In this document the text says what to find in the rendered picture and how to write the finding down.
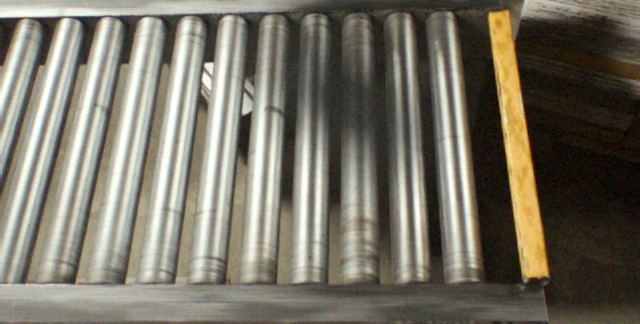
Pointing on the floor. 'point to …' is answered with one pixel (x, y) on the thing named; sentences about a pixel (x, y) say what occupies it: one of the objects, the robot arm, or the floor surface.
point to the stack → (539, 68)
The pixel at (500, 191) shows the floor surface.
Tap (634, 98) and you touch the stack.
